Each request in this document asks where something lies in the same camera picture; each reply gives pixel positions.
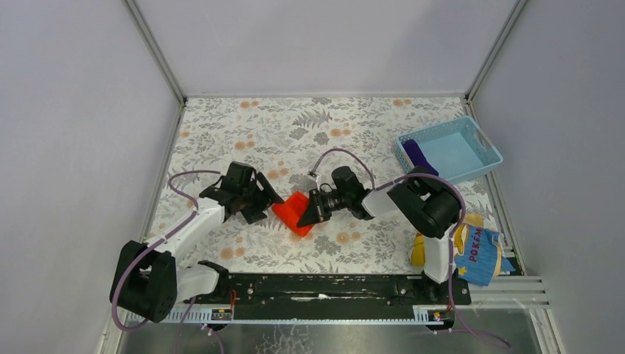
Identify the orange towel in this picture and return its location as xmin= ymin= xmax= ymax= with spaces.
xmin=271 ymin=191 xmax=313 ymax=237

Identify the purple towel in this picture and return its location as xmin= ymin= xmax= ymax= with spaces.
xmin=402 ymin=139 xmax=439 ymax=176

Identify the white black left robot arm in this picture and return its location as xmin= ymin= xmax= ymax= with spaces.
xmin=109 ymin=162 xmax=284 ymax=331

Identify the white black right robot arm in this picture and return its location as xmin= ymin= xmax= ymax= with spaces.
xmin=296 ymin=166 xmax=462 ymax=284

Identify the floral patterned table mat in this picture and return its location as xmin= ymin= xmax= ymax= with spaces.
xmin=139 ymin=96 xmax=509 ymax=276

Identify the light blue plastic basket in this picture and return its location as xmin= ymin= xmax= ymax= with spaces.
xmin=395 ymin=116 xmax=503 ymax=184

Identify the yellow blue Pokemon towel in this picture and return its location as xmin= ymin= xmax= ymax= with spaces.
xmin=409 ymin=213 xmax=514 ymax=286

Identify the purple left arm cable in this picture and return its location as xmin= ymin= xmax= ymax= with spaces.
xmin=111 ymin=170 xmax=223 ymax=333

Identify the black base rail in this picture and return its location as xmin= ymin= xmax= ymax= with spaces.
xmin=196 ymin=273 xmax=472 ymax=310

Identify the white slotted cable duct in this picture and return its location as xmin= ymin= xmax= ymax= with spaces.
xmin=185 ymin=305 xmax=447 ymax=325

